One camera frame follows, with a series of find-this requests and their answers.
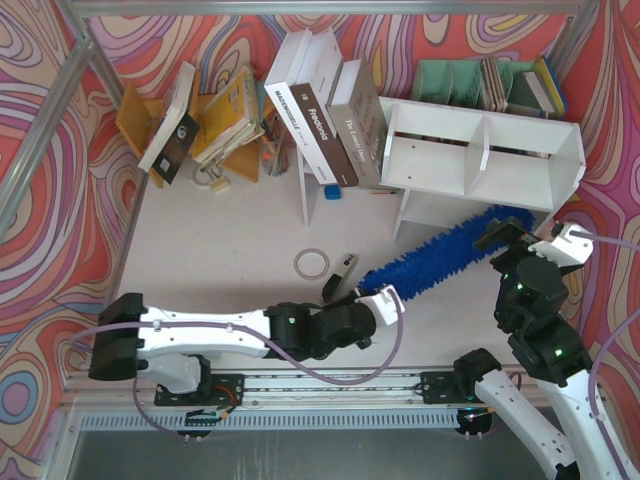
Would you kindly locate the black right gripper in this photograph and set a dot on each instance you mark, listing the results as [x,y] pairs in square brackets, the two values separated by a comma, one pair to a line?
[511,234]

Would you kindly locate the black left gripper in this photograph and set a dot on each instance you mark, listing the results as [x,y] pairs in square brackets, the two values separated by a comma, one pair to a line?
[347,301]

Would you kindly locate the blue microfiber duster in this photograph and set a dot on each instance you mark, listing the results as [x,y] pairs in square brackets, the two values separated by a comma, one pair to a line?
[443,256]

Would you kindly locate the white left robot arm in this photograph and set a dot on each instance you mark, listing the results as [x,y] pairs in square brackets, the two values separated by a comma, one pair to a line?
[172,349]

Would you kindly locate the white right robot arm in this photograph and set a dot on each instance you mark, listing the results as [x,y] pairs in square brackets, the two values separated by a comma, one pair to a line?
[528,309]

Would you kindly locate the white bookshelf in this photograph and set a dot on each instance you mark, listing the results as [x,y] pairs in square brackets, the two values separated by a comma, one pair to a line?
[452,163]

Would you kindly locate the grey black stapler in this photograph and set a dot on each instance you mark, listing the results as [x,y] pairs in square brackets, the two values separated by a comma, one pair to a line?
[337,278]

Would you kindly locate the roll of masking tape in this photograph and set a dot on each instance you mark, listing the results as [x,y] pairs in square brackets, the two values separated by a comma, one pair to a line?
[311,264]

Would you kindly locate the small blue box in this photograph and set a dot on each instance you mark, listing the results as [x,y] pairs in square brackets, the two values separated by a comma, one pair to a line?
[332,192]

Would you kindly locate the white book support stand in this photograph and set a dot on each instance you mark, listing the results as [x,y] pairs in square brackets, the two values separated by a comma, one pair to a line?
[309,189]

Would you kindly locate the blue and yellow book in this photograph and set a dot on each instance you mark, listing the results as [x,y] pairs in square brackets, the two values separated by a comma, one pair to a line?
[546,89]

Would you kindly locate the green desk organizer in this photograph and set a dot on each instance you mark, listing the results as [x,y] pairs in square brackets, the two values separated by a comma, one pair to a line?
[485,84]

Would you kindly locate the cup of pencils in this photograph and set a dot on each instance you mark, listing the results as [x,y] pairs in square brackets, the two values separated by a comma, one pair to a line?
[275,144]

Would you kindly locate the grey Lonely Ones book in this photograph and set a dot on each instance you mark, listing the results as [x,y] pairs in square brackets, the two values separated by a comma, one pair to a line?
[358,117]

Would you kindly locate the brown Fredonia book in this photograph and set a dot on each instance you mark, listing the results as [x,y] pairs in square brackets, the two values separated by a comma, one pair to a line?
[327,158]

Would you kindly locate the stack of yellow books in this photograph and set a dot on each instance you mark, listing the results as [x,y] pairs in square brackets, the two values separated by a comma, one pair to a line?
[229,121]

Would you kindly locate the black and white book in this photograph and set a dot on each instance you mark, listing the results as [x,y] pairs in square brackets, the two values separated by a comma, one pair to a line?
[173,129]

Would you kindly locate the white Mademoiselle book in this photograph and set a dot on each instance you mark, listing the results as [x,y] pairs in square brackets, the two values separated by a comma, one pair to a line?
[302,57]

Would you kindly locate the metal rail with mounts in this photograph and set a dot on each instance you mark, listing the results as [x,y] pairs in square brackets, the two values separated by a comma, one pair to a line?
[234,389]

